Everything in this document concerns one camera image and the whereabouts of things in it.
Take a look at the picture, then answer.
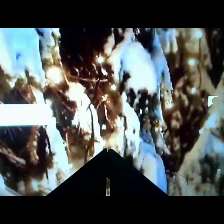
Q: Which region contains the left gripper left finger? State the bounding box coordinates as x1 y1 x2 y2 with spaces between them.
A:
48 148 108 197

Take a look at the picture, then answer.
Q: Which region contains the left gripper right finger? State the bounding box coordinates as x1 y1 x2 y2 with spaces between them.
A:
107 148 169 197

